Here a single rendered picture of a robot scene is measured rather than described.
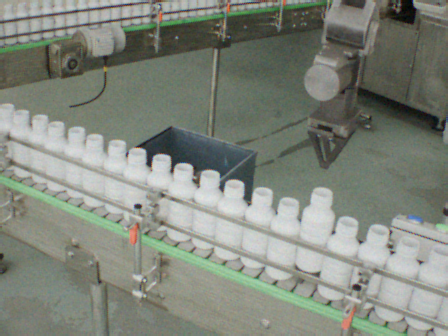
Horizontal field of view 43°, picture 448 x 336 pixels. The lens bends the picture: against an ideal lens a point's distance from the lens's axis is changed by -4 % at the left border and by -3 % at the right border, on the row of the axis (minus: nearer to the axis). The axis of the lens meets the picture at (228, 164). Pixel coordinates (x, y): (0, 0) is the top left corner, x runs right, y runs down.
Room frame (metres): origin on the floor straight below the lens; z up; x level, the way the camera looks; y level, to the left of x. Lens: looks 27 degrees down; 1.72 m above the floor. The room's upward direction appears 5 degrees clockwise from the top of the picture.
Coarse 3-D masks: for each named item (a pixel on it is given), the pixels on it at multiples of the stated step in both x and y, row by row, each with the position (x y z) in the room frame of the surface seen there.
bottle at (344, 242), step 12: (348, 216) 0.93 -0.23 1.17; (336, 228) 0.91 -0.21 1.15; (348, 228) 0.89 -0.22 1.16; (336, 240) 0.90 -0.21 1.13; (348, 240) 0.89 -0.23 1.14; (336, 252) 0.88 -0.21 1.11; (348, 252) 0.88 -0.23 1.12; (324, 264) 0.90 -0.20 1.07; (336, 264) 0.88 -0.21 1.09; (348, 264) 0.88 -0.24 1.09; (324, 276) 0.89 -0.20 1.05; (336, 276) 0.88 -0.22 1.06; (348, 276) 0.88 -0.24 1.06; (324, 288) 0.89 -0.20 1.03; (348, 288) 0.89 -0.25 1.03; (336, 300) 0.88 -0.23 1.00
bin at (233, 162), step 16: (176, 128) 1.74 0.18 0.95; (144, 144) 1.62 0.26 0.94; (160, 144) 1.70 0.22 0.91; (176, 144) 1.74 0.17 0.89; (192, 144) 1.72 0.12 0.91; (208, 144) 1.69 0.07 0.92; (224, 144) 1.67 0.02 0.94; (176, 160) 1.74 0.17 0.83; (192, 160) 1.71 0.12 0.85; (208, 160) 1.69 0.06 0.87; (224, 160) 1.66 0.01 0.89; (240, 160) 1.64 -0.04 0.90; (224, 176) 1.44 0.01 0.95; (240, 176) 1.53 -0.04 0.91
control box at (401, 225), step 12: (396, 216) 1.03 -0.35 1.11; (396, 228) 0.99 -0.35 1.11; (408, 228) 0.98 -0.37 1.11; (420, 228) 0.98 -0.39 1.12; (432, 228) 0.99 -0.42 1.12; (396, 240) 0.98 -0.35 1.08; (420, 240) 0.97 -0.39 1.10; (432, 240) 0.96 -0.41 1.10; (444, 240) 0.95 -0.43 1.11; (420, 252) 0.96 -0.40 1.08
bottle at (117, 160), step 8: (112, 144) 1.15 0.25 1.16; (120, 144) 1.16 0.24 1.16; (112, 152) 1.13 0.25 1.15; (120, 152) 1.13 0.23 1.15; (112, 160) 1.13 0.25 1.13; (120, 160) 1.13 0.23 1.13; (104, 168) 1.13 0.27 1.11; (112, 168) 1.12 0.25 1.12; (120, 168) 1.12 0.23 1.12; (104, 176) 1.14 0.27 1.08; (112, 184) 1.12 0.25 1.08; (120, 184) 1.12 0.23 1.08; (112, 192) 1.12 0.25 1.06; (120, 192) 1.12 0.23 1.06; (120, 200) 1.12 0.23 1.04; (112, 208) 1.12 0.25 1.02
